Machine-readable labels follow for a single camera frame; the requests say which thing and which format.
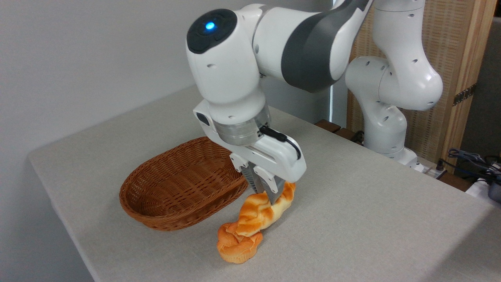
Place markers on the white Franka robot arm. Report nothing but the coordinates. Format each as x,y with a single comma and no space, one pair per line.
231,78

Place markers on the woven screen with wooden frame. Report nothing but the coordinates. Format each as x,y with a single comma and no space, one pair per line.
450,39

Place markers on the flower-shaped bread roll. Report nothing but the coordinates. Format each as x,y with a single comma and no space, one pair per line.
235,248

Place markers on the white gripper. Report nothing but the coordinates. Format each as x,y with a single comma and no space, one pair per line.
274,156

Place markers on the long braided bread loaf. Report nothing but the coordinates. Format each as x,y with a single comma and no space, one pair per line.
258,215

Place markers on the metal hinge on screen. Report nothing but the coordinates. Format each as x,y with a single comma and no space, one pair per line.
464,95

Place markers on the grey tablecloth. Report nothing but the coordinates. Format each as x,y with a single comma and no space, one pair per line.
352,215

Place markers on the brown oval wicker basket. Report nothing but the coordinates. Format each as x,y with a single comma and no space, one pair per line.
184,184

